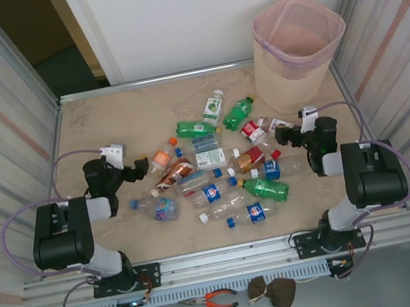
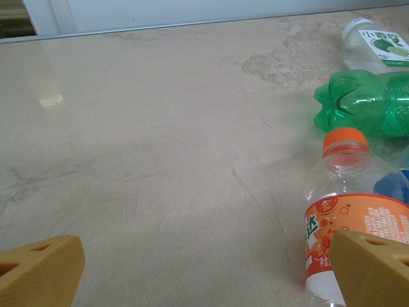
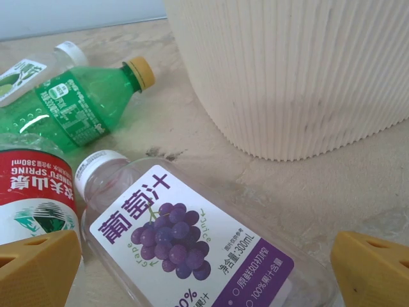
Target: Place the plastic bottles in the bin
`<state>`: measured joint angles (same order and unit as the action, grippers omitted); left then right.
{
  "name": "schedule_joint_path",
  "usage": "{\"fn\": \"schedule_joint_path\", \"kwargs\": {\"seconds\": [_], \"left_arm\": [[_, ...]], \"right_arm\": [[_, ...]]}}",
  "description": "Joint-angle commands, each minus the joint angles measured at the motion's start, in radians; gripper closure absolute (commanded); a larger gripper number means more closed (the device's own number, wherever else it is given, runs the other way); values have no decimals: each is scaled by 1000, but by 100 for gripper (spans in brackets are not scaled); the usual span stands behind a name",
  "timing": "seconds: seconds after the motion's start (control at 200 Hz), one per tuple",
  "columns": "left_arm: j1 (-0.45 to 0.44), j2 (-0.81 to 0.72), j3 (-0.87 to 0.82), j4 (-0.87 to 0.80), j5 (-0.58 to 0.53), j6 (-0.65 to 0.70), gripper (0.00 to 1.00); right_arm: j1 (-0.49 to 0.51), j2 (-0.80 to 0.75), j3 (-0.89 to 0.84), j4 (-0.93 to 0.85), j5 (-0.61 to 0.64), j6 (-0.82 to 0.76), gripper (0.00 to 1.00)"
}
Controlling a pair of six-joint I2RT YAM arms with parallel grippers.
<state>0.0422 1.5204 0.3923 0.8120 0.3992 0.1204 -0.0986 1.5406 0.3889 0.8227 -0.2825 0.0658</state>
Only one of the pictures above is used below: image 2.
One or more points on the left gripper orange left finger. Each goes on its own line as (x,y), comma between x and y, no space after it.
(48,275)

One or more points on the clear bottle lime label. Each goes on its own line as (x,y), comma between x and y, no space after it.
(358,51)

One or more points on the clear bottle orange label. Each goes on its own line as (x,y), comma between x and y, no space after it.
(351,214)

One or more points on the green plastic bottle yellow cap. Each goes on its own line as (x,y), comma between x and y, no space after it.
(361,105)

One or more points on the white door frame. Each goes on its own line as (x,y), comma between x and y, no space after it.
(44,16)

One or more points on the clear bottle grey-blue label blue cap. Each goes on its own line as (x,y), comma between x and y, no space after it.
(391,188)

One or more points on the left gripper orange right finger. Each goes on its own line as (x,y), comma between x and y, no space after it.
(377,281)

